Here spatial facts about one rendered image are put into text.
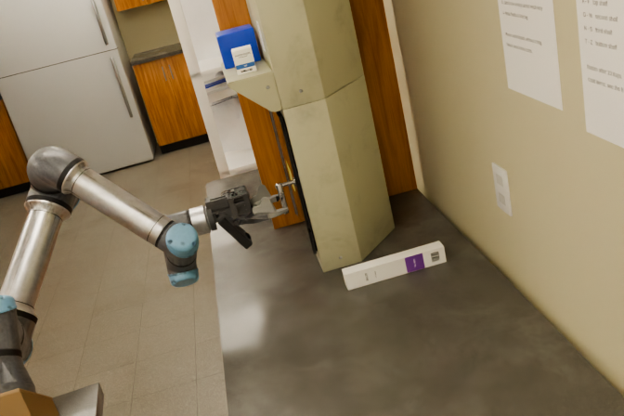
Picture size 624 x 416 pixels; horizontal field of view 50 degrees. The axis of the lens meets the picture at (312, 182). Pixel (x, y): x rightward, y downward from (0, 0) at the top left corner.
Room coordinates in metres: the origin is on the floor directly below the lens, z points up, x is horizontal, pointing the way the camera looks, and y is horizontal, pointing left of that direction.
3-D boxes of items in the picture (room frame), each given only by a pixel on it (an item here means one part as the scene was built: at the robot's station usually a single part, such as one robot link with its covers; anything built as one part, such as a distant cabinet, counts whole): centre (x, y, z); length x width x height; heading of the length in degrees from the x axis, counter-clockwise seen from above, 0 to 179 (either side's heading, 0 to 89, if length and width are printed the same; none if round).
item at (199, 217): (1.64, 0.31, 1.17); 0.08 x 0.05 x 0.08; 6
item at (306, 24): (1.78, -0.08, 1.33); 0.32 x 0.25 x 0.77; 6
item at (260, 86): (1.76, 0.10, 1.46); 0.32 x 0.11 x 0.10; 6
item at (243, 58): (1.69, 0.09, 1.54); 0.05 x 0.05 x 0.06; 3
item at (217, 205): (1.64, 0.23, 1.17); 0.12 x 0.08 x 0.09; 96
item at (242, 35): (1.84, 0.11, 1.56); 0.10 x 0.10 x 0.09; 6
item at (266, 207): (1.61, 0.13, 1.17); 0.09 x 0.03 x 0.06; 70
